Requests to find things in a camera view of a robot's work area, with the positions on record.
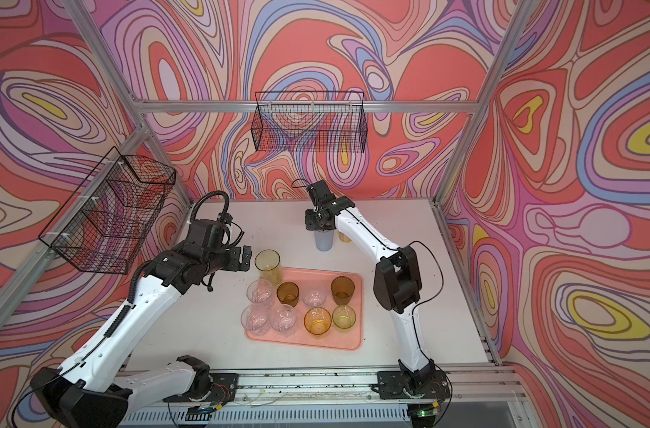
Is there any tall blue cup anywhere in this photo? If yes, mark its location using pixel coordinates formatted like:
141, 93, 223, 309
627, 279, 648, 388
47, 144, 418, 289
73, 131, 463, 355
313, 230, 334, 251

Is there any tall yellow-green cup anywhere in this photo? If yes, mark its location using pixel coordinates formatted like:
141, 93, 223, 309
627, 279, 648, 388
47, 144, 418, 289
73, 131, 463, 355
255, 249, 282, 287

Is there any clear short glass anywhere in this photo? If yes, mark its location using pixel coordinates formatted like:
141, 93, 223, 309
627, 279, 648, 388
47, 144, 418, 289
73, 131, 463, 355
240, 303, 271, 336
301, 288, 328, 308
246, 277, 275, 308
269, 304, 298, 337

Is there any tall orange cup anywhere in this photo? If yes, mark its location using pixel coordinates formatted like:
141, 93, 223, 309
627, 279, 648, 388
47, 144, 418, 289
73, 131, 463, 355
338, 232, 352, 243

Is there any olive brown short cup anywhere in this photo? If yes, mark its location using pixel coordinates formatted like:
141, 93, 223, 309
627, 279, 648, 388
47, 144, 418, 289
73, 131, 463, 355
330, 276, 355, 305

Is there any amber cup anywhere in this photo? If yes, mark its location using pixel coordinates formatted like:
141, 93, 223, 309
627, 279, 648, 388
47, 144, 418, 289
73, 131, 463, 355
303, 307, 332, 336

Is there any green short cup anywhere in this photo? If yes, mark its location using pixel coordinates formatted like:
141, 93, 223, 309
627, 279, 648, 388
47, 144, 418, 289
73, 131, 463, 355
332, 305, 357, 332

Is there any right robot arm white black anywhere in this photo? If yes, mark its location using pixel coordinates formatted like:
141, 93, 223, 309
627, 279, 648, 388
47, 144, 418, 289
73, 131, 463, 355
304, 181, 436, 395

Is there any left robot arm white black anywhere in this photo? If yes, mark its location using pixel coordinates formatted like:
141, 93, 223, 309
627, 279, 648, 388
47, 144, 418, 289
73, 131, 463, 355
30, 191, 248, 427

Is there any pink plastic tray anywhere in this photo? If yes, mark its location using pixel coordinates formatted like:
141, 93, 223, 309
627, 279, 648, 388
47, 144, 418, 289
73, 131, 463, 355
245, 267, 364, 351

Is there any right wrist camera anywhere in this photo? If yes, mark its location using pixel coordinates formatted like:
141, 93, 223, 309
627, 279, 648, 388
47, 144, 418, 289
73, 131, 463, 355
306, 180, 337, 210

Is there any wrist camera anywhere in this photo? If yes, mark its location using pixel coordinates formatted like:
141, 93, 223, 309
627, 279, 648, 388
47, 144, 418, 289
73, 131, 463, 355
216, 212, 233, 228
306, 180, 337, 210

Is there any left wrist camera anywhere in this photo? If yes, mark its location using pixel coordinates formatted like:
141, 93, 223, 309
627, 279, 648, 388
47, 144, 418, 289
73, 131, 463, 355
216, 212, 233, 228

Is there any black wire basket left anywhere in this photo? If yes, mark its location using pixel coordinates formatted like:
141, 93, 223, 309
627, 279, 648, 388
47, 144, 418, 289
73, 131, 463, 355
38, 147, 177, 275

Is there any black wire basket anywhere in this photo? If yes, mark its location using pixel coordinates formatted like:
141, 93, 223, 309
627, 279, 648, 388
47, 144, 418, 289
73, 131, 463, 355
38, 147, 177, 275
251, 89, 369, 153

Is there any black wire basket back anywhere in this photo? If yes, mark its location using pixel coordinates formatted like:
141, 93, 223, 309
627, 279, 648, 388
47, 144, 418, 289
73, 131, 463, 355
251, 89, 369, 153

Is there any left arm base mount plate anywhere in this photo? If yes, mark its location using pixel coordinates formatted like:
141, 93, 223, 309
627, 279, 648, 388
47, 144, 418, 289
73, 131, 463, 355
163, 372, 239, 406

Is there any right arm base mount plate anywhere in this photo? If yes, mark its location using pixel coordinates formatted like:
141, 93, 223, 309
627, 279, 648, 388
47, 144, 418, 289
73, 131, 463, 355
370, 370, 451, 402

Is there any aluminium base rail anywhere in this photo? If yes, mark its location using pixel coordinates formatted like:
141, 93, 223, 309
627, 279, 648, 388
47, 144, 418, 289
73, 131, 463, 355
151, 365, 528, 408

